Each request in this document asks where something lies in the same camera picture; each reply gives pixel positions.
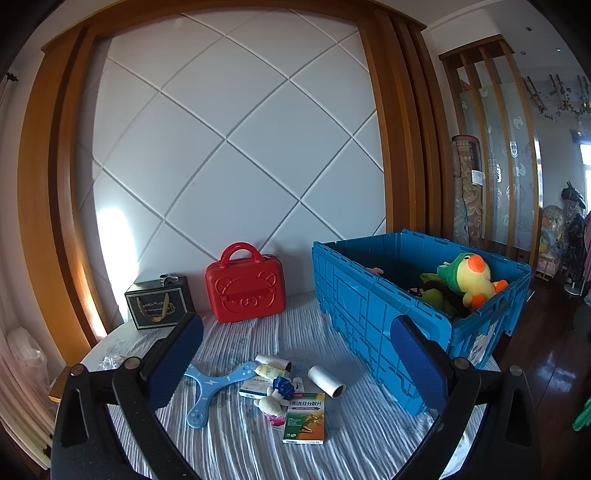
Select light blue plastic boomerang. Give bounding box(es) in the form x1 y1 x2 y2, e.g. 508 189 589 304
184 360 262 428

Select coat rack with clothes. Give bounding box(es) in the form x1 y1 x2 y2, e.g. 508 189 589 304
558 180 591 296

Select red bear-embossed carry case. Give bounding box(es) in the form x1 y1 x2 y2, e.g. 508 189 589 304
205 242 286 324

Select hanging ceiling decoration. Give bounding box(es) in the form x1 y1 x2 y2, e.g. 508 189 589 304
522 74 591 123

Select colourful stuffed bags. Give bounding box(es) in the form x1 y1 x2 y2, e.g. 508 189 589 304
538 205 566 278

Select pale curtain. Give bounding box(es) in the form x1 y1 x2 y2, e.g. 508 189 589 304
0 323 56 469

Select green and red medicine box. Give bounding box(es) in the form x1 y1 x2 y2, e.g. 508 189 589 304
283 392 326 445

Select rolled patterned carpet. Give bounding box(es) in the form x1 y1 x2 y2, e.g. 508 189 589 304
451 135 485 250

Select green and yellow duck plush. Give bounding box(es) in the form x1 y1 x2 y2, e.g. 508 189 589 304
436 253 509 310

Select black gift box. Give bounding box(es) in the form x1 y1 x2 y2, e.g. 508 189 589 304
124 274 197 332

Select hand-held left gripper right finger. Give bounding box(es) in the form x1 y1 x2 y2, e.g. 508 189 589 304
390 315 541 480

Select white lint roller refill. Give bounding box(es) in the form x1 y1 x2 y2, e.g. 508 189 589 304
308 366 346 399
255 354 293 374

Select wooden slat room divider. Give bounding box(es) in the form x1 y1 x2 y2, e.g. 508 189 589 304
438 34 541 259

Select blue and white medicine box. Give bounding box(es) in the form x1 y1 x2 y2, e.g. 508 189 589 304
238 377 278 400

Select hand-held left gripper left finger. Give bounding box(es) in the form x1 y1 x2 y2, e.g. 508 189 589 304
51 312 205 480

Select wooden headboard frame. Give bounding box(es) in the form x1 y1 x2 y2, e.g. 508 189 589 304
18 0 444 356

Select small white plush toy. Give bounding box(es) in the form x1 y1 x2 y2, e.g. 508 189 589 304
254 387 289 413

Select dark green plush toy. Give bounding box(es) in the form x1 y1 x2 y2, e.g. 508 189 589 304
406 272 462 320

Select blue plastic storage crate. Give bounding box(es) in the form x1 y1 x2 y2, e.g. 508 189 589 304
311 229 532 416

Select striped blue-white bedsheet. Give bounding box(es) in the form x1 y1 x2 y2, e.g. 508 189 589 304
78 295 502 480

